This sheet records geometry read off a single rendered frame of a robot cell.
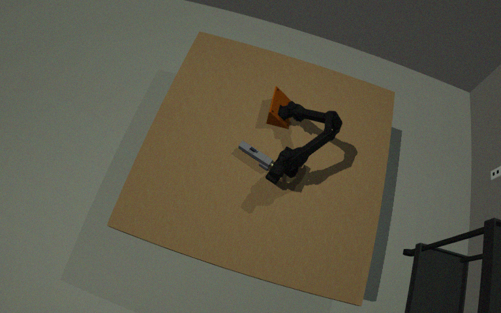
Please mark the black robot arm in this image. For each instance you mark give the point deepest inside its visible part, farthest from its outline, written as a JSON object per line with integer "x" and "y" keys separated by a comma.
{"x": 299, "y": 155}

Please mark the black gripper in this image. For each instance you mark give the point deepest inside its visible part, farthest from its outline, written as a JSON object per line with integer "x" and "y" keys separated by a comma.
{"x": 269, "y": 178}

